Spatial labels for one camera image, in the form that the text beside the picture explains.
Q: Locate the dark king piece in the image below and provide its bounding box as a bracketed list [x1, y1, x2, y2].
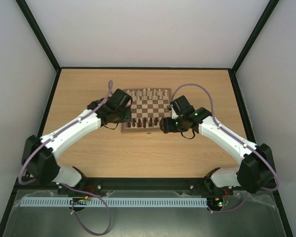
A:
[143, 118, 147, 128]

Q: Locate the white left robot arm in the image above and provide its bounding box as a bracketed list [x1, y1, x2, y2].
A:
[20, 89, 133, 187]

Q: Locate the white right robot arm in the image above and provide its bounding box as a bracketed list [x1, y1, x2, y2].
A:
[160, 96, 275, 194]

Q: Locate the wooden chess board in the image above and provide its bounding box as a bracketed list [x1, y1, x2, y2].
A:
[121, 88, 172, 133]

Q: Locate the white queen piece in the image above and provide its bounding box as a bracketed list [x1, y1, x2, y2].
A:
[142, 88, 146, 97]

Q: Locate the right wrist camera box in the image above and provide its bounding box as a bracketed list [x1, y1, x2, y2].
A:
[170, 95, 195, 116]

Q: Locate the grey slotted cable duct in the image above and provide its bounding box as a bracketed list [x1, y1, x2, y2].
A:
[20, 197, 208, 208]

